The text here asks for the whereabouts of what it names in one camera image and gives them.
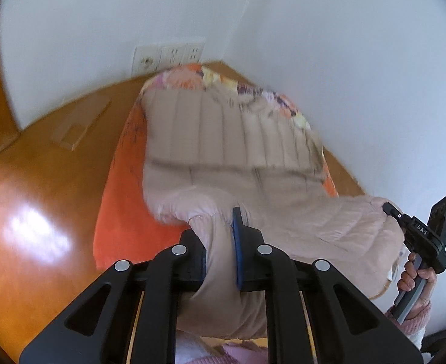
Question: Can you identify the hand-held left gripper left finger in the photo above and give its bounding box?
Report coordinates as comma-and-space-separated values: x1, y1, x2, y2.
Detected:
19, 229, 208, 364

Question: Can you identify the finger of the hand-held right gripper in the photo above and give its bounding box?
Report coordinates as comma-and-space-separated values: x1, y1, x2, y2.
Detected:
382, 202, 412, 229

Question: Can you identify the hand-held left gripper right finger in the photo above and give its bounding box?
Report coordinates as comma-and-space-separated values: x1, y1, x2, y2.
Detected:
232, 207, 423, 364

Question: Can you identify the beige puffer jacket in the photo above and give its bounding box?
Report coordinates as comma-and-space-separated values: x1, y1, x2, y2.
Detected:
139, 83, 406, 340

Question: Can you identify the person's right forearm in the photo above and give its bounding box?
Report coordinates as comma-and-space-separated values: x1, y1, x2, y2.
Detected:
384, 299, 433, 346

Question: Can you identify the person's right hand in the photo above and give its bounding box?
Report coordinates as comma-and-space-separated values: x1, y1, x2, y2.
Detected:
397, 252, 437, 312

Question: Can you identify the orange floral blanket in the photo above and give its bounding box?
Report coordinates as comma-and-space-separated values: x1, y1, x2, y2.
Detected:
93, 64, 339, 272

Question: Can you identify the person's pink clothing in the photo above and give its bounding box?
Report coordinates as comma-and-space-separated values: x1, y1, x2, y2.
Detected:
175, 330, 274, 364

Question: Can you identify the round-port wall socket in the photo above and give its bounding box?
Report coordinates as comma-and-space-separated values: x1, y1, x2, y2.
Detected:
132, 45, 163, 79

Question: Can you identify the white power wall socket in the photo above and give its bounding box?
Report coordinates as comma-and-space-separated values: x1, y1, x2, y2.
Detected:
184, 43, 206, 64
160, 45, 188, 70

